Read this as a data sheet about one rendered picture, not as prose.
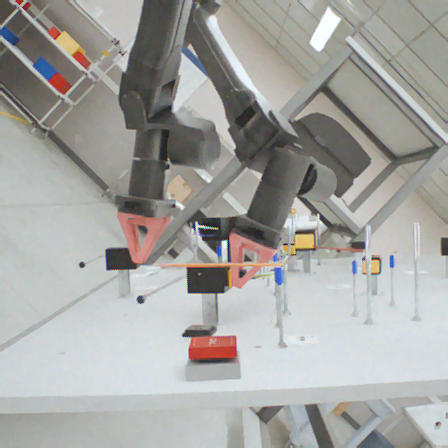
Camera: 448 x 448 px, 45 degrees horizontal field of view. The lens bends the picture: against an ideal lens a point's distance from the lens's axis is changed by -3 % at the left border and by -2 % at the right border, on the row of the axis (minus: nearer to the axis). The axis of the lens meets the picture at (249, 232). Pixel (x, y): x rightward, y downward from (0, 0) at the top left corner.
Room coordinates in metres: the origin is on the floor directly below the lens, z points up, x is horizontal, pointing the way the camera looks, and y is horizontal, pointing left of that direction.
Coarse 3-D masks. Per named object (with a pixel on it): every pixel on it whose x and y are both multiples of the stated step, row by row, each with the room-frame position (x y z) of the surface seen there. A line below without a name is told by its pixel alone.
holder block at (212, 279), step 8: (192, 272) 0.80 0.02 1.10; (200, 272) 0.80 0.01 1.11; (208, 272) 0.80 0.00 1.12; (216, 272) 0.80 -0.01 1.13; (224, 272) 0.80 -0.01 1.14; (192, 280) 0.80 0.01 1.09; (200, 280) 0.80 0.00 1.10; (208, 280) 0.80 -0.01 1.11; (216, 280) 0.80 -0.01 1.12; (224, 280) 0.80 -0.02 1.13; (192, 288) 0.81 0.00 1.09; (200, 288) 0.80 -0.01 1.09; (208, 288) 0.80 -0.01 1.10; (216, 288) 0.80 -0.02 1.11; (224, 288) 0.80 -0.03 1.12
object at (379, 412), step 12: (288, 408) 4.95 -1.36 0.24; (300, 408) 5.46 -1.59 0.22; (324, 408) 4.48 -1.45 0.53; (372, 408) 4.49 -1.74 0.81; (384, 408) 4.68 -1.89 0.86; (288, 420) 4.77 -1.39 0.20; (300, 420) 5.16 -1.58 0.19; (372, 420) 4.53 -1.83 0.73; (300, 432) 4.45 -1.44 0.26; (312, 432) 5.14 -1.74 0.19; (360, 432) 4.53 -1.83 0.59; (288, 444) 4.48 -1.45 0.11; (300, 444) 4.53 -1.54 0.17; (312, 444) 4.46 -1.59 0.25; (348, 444) 4.53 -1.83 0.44
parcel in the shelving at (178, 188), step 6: (174, 180) 7.78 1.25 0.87; (180, 180) 7.78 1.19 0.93; (168, 186) 7.78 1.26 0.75; (174, 186) 7.78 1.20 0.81; (180, 186) 7.78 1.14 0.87; (186, 186) 7.79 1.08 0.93; (168, 192) 7.79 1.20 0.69; (174, 192) 7.79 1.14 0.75; (180, 192) 7.79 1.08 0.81; (186, 192) 7.80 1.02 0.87; (192, 192) 7.95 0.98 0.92; (174, 198) 7.80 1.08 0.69; (180, 198) 7.80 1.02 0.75; (186, 198) 7.91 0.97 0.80
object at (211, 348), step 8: (208, 336) 0.61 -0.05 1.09; (216, 336) 0.61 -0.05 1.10; (224, 336) 0.60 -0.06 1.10; (232, 336) 0.60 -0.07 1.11; (192, 344) 0.57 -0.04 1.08; (200, 344) 0.57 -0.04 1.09; (208, 344) 0.57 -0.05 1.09; (216, 344) 0.57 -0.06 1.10; (224, 344) 0.57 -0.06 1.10; (232, 344) 0.57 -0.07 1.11; (192, 352) 0.56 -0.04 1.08; (200, 352) 0.56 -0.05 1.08; (208, 352) 0.56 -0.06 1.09; (216, 352) 0.56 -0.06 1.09; (224, 352) 0.56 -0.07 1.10; (232, 352) 0.56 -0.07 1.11; (200, 360) 0.57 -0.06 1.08; (208, 360) 0.57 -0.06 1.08; (216, 360) 0.57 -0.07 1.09; (224, 360) 0.57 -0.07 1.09
